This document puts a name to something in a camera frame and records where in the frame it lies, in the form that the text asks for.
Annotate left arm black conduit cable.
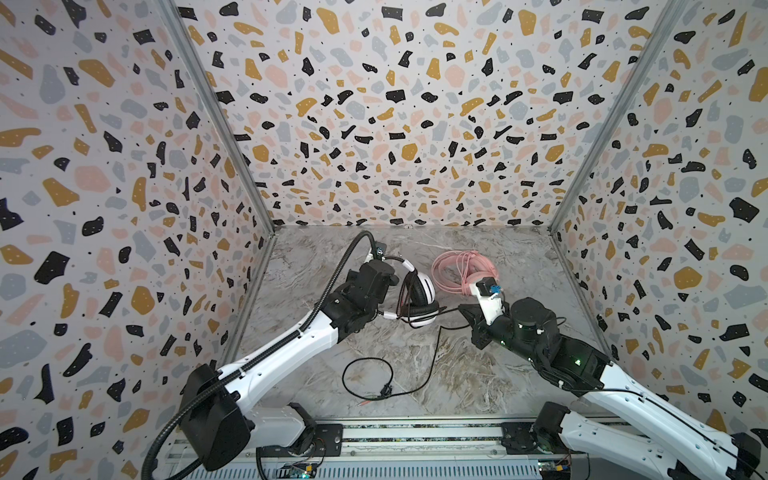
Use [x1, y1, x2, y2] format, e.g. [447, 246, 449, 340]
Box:
[139, 230, 385, 480]

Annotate pink headphones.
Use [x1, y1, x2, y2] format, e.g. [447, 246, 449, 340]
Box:
[431, 250, 501, 296]

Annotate black headphone cable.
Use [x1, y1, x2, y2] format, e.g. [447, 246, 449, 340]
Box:
[340, 308, 475, 402]

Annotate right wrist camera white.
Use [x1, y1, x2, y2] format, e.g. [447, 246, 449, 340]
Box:
[470, 277, 505, 327]

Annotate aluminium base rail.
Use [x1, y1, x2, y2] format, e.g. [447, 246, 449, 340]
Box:
[164, 415, 676, 480]

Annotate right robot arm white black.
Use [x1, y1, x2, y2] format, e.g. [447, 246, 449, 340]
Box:
[458, 295, 762, 479]

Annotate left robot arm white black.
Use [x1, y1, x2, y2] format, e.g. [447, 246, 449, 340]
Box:
[180, 260, 398, 471]

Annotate white black headphones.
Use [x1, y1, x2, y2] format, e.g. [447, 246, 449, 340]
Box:
[381, 257, 446, 329]

